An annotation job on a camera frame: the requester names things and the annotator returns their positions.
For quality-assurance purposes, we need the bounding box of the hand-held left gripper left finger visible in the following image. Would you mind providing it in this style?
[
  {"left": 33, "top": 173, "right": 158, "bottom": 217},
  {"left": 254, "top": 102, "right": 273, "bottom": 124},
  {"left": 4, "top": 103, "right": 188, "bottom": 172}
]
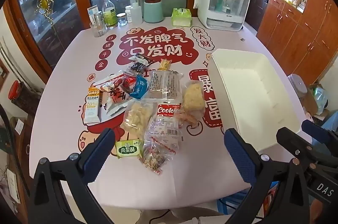
[{"left": 28, "top": 128, "right": 117, "bottom": 224}]

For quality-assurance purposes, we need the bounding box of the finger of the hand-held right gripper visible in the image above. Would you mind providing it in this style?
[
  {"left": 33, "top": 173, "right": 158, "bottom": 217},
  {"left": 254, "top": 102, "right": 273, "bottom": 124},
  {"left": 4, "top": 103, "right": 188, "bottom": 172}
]
[
  {"left": 301, "top": 120, "right": 338, "bottom": 146},
  {"left": 276, "top": 127, "right": 316, "bottom": 161}
]

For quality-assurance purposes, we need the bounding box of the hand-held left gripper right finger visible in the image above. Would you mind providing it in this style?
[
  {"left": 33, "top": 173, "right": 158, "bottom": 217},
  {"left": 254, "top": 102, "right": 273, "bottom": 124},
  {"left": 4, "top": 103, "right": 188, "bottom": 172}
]
[{"left": 224, "top": 128, "right": 317, "bottom": 224}]

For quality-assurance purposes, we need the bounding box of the white plastic bin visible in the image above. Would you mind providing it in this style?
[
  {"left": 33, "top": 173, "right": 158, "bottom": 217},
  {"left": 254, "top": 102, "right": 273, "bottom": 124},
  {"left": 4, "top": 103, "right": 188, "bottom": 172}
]
[{"left": 207, "top": 48, "right": 312, "bottom": 154}]

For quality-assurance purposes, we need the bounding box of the clear dark snack packet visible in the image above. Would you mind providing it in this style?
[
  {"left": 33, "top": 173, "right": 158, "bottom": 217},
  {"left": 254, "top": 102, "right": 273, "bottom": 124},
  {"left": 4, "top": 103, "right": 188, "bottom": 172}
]
[{"left": 124, "top": 62, "right": 150, "bottom": 77}]

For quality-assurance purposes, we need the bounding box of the yellow stick snack packet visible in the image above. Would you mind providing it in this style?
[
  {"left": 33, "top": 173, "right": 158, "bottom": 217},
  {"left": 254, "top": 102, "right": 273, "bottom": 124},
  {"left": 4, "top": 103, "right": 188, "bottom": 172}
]
[{"left": 157, "top": 58, "right": 173, "bottom": 72}]

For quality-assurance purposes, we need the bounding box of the green pastry packet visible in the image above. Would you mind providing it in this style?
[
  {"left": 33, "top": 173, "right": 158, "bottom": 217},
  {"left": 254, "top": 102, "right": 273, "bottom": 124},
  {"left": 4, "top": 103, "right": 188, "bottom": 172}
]
[{"left": 115, "top": 138, "right": 144, "bottom": 160}]

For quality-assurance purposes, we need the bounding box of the cardboard box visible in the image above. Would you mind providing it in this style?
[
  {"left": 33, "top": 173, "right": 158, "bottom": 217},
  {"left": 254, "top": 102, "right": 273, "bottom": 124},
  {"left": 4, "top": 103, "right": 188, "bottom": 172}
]
[{"left": 300, "top": 82, "right": 329, "bottom": 119}]

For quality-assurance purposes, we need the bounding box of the white oat bar packet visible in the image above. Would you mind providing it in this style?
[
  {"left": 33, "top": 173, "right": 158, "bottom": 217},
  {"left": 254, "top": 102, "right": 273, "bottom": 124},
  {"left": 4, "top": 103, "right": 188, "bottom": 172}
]
[{"left": 84, "top": 87, "right": 102, "bottom": 124}]

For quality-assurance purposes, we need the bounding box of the clear yellow puffs packet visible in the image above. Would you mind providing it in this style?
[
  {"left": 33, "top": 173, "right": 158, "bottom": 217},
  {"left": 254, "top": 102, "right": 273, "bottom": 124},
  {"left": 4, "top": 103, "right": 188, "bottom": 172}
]
[{"left": 122, "top": 101, "right": 154, "bottom": 140}]

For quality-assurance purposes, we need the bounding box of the red and white snack packet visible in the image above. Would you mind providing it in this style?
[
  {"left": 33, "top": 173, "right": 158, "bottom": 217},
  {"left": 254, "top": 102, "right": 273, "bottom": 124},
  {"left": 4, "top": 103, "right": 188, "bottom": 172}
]
[{"left": 94, "top": 75, "right": 133, "bottom": 118}]

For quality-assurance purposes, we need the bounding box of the blue box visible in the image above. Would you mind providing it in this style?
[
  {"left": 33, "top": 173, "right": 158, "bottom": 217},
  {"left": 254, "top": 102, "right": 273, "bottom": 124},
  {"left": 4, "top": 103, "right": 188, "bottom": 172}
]
[{"left": 217, "top": 181, "right": 280, "bottom": 215}]

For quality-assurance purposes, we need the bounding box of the clear mixed nuts packet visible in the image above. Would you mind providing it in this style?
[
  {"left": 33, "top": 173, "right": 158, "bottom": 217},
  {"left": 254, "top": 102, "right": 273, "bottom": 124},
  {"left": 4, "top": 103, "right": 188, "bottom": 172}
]
[{"left": 139, "top": 134, "right": 180, "bottom": 176}]

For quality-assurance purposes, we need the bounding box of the orange snack packet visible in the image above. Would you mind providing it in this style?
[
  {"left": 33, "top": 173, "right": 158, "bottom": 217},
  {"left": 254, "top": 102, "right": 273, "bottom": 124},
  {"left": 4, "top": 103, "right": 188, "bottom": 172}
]
[{"left": 175, "top": 110, "right": 200, "bottom": 127}]

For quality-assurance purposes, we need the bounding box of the small red snack packet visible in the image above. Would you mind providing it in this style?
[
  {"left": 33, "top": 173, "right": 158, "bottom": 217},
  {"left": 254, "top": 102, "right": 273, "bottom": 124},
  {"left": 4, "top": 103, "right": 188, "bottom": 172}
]
[{"left": 120, "top": 74, "right": 138, "bottom": 94}]

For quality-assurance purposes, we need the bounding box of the red label cookie packet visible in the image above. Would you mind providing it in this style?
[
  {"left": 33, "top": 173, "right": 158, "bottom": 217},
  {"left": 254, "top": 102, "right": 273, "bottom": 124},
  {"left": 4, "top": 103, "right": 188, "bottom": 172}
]
[{"left": 144, "top": 102, "right": 183, "bottom": 143}]

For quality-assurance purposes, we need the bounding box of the yellow cracker packet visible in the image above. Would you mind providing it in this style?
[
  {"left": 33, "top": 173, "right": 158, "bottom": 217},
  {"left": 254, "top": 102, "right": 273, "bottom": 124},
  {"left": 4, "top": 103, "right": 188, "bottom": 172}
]
[{"left": 182, "top": 80, "right": 207, "bottom": 119}]

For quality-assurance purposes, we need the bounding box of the blue wrapped candy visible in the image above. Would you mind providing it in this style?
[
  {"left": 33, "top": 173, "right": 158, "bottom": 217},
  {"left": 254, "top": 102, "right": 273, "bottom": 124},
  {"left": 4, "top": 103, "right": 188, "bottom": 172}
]
[{"left": 129, "top": 75, "right": 150, "bottom": 99}]

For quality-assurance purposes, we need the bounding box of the clear brown cake packet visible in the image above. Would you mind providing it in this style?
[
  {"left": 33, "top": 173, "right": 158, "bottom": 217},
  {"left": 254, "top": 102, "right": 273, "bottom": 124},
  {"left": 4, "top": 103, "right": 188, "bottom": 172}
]
[{"left": 143, "top": 70, "right": 184, "bottom": 109}]

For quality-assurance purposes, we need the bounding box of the brown and white pie packet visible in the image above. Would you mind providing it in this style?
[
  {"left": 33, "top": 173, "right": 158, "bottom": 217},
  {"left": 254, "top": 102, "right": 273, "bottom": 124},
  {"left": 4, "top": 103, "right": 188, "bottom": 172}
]
[{"left": 129, "top": 53, "right": 156, "bottom": 66}]

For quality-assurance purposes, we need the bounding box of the red container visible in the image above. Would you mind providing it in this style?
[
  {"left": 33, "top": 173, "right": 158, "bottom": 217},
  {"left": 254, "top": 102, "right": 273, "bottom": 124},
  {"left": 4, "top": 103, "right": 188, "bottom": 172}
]
[{"left": 8, "top": 80, "right": 23, "bottom": 100}]

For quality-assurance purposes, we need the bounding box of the clear glass cup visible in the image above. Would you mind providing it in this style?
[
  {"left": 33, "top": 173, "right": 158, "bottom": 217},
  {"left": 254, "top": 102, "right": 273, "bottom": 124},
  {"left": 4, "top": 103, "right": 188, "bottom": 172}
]
[{"left": 89, "top": 20, "right": 108, "bottom": 38}]

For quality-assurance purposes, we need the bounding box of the small glass jar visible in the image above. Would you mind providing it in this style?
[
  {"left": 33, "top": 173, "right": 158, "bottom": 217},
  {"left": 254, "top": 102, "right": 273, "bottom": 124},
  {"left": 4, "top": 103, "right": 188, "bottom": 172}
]
[{"left": 116, "top": 13, "right": 128, "bottom": 27}]

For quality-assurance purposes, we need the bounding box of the metal can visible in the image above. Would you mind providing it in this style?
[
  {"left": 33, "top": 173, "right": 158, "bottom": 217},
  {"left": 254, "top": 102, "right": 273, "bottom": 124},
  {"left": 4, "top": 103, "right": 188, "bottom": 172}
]
[{"left": 94, "top": 12, "right": 104, "bottom": 29}]

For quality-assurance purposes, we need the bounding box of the green label water bottle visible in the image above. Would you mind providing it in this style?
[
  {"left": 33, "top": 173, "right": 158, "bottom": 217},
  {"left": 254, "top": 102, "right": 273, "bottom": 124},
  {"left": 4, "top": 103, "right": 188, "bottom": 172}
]
[{"left": 102, "top": 0, "right": 118, "bottom": 30}]

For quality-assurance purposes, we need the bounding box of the small white pill bottle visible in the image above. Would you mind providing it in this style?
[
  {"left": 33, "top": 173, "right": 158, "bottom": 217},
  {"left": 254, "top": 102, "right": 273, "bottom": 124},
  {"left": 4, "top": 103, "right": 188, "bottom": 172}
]
[{"left": 125, "top": 5, "right": 133, "bottom": 24}]

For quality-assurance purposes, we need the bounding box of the small white box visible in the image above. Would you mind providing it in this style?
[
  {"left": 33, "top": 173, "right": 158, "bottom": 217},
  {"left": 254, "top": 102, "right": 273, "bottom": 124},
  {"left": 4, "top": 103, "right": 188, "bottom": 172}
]
[{"left": 87, "top": 5, "right": 99, "bottom": 25}]

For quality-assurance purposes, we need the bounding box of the white plastic bottle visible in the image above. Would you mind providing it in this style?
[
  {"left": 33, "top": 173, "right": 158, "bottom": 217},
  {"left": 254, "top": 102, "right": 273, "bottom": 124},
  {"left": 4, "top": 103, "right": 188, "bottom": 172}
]
[{"left": 131, "top": 1, "right": 143, "bottom": 24}]

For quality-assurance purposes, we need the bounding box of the teal canister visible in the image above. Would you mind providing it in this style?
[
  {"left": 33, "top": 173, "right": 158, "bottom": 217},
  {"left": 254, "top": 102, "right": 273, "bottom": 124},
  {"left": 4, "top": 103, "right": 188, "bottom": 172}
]
[{"left": 143, "top": 0, "right": 164, "bottom": 24}]

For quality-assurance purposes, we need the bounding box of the white lidded storage cabinet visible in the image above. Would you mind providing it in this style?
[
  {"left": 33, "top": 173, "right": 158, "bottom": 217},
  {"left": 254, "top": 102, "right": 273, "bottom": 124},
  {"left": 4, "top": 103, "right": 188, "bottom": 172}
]
[{"left": 193, "top": 0, "right": 258, "bottom": 30}]

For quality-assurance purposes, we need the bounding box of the green tissue pack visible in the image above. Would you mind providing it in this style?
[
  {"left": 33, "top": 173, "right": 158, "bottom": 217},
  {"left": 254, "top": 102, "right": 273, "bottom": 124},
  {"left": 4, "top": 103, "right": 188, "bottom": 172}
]
[{"left": 171, "top": 7, "right": 192, "bottom": 27}]

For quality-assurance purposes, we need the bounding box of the wooden wall cabinet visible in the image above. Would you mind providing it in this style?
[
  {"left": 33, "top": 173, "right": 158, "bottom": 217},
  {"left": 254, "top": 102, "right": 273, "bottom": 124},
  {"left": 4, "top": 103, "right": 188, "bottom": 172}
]
[{"left": 257, "top": 0, "right": 338, "bottom": 85}]

